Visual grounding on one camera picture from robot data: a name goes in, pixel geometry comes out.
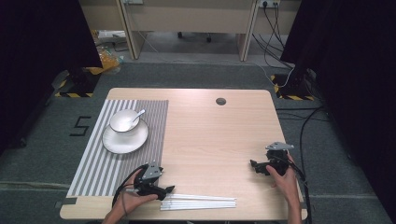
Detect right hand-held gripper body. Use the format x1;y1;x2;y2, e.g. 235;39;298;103
264;141;295;177

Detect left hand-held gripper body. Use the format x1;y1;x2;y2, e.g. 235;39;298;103
134;161;164;197

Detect row of white chopsticks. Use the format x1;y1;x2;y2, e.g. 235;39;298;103
160;200;237;212

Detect white ceramic plate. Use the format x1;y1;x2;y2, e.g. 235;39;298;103
102;118;149;155

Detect white ceramic bowl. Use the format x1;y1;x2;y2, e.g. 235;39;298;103
108;108;141;133

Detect white ceramic spoon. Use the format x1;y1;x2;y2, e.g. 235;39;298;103
123;108;147;131

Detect person's right hand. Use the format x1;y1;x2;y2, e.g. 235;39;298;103
265;152;300;203

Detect person's left hand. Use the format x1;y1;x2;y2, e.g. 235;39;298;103
115;166;159;216

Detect light wooden table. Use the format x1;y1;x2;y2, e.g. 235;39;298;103
59;88;308;222

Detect grey white striped placemat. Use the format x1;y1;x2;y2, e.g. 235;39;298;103
65;99;169;198

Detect black stand base striped tape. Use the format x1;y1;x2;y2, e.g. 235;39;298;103
54;66;103;99
270;66;316;102

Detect black curtain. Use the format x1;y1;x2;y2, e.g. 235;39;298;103
0;0;104;153
279;0;396;220

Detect yellow plastic bag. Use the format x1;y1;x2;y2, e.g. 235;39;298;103
90;46;121;76

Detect white power strip black plugs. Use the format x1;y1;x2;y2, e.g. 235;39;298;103
258;0;282;8

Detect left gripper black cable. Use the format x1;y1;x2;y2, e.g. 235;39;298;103
111;164;148;209

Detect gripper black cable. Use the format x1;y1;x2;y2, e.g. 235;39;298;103
111;164;148;209
276;154;313;224

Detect black floor cable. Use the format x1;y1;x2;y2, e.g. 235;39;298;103
275;105;331;123

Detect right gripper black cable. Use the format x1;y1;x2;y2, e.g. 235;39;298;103
276;154;313;224

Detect white floor cable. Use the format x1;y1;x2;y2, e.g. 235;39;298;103
244;60;296;89

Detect black power cable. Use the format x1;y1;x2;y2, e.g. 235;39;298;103
251;3;295;70

